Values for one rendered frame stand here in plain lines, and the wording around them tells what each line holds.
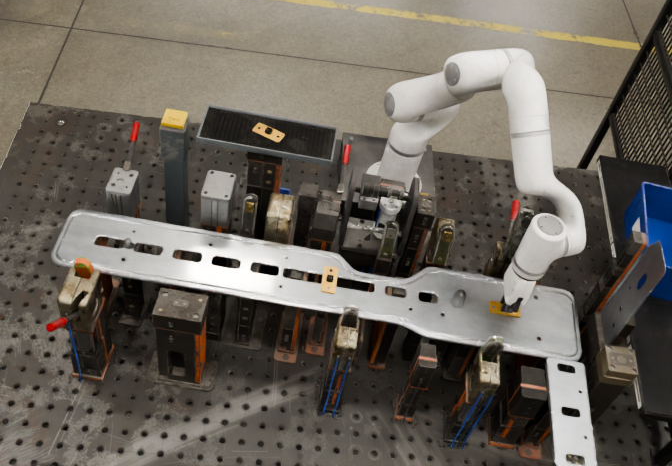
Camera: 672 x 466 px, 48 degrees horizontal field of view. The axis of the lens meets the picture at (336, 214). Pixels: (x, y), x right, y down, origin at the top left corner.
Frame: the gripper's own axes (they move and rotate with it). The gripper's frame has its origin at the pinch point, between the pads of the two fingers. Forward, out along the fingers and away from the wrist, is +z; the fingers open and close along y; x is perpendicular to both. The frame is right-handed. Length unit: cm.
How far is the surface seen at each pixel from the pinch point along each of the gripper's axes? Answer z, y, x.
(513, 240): -8.1, -14.6, -0.5
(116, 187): -3, -14, -106
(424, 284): 3.2, -3.8, -21.6
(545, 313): 3.3, -1.2, 11.1
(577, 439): 3.3, 33.5, 16.2
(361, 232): 6.7, -20.9, -39.5
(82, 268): -6, 15, -105
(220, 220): 1, -12, -78
